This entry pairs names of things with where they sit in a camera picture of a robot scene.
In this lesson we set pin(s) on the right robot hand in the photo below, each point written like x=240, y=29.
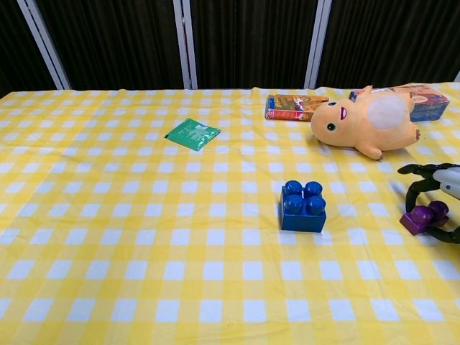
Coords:
x=445, y=179

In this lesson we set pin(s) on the purple toy building block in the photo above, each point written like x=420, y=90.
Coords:
x=418, y=219

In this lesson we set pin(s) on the biscuit box with blue sides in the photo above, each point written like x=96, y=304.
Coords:
x=429, y=104

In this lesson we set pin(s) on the orange plush toy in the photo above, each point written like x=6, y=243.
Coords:
x=359, y=129

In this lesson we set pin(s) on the blue toy building block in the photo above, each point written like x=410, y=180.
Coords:
x=303, y=215

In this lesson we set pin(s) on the orange snack box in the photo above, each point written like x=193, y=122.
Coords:
x=291, y=106

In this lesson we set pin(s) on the green foil packet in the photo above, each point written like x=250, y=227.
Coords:
x=192, y=133

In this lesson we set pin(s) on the yellow white checkered tablecloth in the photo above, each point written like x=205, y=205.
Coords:
x=143, y=233

